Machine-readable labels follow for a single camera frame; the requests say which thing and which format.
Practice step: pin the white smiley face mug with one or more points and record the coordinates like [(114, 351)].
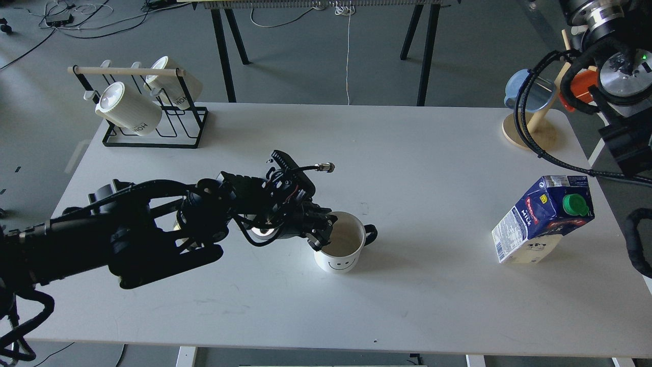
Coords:
[(348, 237)]

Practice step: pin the blue milk carton green cap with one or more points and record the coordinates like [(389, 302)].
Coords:
[(553, 207)]

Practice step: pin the white ribbed mug front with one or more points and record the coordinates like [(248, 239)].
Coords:
[(126, 108)]

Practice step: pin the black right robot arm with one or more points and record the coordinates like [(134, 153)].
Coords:
[(608, 73)]

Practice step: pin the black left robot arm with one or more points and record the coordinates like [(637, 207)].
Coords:
[(152, 230)]

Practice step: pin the wooden mug tree stand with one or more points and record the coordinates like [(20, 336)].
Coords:
[(541, 98)]

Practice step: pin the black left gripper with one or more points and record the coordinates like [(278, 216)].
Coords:
[(280, 204)]

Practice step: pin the black wire mug rack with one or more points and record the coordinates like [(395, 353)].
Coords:
[(177, 128)]

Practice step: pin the orange mug on tree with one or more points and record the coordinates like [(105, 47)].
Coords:
[(579, 86)]

